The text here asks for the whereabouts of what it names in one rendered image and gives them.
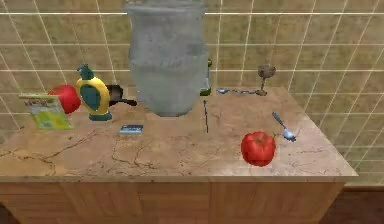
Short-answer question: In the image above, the thin black pencil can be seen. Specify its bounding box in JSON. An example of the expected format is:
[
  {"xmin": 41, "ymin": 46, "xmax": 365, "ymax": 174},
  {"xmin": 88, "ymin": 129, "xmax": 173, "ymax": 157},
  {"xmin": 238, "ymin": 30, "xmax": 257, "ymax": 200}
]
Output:
[{"xmin": 202, "ymin": 99, "xmax": 210, "ymax": 134}]

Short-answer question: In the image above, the blue silver utensil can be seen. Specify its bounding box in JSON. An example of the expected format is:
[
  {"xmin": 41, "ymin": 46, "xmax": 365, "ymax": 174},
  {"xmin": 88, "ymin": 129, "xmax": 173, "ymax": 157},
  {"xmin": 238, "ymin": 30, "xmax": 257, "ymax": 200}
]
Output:
[{"xmin": 216, "ymin": 87, "xmax": 257, "ymax": 96}]

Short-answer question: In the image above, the wooden cabinet with marble top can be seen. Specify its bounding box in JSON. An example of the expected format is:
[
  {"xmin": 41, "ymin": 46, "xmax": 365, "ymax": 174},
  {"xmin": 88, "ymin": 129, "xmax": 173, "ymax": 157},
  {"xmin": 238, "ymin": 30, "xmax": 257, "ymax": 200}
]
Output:
[{"xmin": 0, "ymin": 87, "xmax": 360, "ymax": 224}]

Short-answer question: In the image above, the large grey stone vase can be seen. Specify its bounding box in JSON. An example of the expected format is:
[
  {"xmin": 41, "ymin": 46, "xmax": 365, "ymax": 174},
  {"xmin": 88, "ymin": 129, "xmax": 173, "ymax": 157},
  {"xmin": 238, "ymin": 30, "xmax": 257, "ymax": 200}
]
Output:
[{"xmin": 125, "ymin": 0, "xmax": 210, "ymax": 118}]

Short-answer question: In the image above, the blue card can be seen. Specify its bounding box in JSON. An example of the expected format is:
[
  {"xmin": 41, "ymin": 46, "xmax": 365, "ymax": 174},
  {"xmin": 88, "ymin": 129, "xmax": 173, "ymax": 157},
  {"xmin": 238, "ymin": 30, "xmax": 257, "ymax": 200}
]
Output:
[{"xmin": 119, "ymin": 124, "xmax": 144, "ymax": 135}]

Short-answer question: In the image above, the red tomato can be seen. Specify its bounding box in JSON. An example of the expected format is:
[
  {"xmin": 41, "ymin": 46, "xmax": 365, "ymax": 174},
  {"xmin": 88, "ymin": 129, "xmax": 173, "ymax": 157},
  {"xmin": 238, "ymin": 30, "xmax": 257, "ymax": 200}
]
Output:
[{"xmin": 240, "ymin": 130, "xmax": 277, "ymax": 168}]

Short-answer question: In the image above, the black pan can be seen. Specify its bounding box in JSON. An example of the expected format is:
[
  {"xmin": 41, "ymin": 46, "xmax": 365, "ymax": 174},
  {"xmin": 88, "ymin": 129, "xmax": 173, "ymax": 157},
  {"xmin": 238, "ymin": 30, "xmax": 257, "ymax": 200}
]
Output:
[{"xmin": 105, "ymin": 84, "xmax": 138, "ymax": 108}]

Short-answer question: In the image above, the brown goblet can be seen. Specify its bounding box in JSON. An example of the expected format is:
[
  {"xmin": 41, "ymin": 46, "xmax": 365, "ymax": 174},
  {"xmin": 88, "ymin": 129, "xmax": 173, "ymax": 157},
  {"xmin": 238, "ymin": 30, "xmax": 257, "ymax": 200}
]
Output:
[{"xmin": 254, "ymin": 64, "xmax": 277, "ymax": 97}]

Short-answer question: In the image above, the silver spoon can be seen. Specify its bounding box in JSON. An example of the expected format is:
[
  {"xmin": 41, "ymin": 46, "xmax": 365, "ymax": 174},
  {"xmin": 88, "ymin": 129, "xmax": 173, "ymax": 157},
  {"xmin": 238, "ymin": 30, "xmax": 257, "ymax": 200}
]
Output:
[{"xmin": 271, "ymin": 111, "xmax": 297, "ymax": 143}]

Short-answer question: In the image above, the yellow and teal spray bottle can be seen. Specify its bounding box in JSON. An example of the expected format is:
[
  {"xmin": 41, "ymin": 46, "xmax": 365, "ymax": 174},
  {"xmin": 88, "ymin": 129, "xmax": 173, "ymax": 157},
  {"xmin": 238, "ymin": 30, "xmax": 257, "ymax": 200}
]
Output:
[{"xmin": 74, "ymin": 63, "xmax": 113, "ymax": 122}]

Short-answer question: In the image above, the red apple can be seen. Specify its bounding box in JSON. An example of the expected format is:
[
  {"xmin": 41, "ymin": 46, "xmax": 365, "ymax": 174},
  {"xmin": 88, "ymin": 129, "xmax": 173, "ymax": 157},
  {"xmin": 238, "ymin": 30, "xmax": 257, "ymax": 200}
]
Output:
[{"xmin": 48, "ymin": 84, "xmax": 82, "ymax": 115}]

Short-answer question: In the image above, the green book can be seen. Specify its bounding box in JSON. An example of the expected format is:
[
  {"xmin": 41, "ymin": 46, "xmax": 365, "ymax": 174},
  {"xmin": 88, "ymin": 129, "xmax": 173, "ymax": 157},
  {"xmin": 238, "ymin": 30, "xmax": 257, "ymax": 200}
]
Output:
[{"xmin": 18, "ymin": 93, "xmax": 74, "ymax": 131}]

